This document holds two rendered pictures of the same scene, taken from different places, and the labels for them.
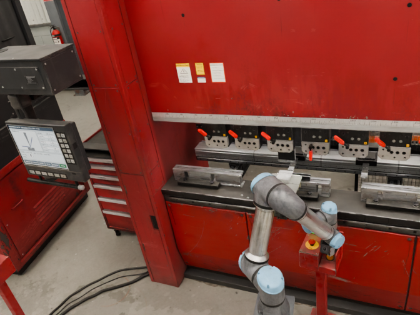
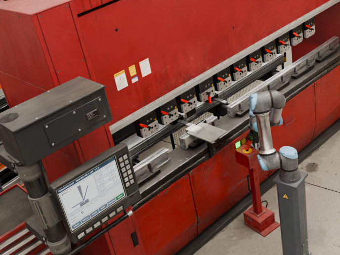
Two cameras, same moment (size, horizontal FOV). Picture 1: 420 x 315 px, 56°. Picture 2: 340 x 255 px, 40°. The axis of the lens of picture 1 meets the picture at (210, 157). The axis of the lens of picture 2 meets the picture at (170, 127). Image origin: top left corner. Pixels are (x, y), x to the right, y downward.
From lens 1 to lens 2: 2.68 m
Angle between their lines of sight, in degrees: 55
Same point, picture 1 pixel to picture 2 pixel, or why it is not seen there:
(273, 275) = (289, 149)
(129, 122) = (109, 141)
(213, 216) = (167, 196)
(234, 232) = (182, 199)
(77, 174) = (135, 194)
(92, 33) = (74, 65)
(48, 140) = (107, 174)
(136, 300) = not seen: outside the picture
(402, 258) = not seen: hidden behind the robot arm
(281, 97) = (185, 67)
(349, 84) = (216, 40)
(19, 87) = (76, 132)
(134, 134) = not seen: hidden behind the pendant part
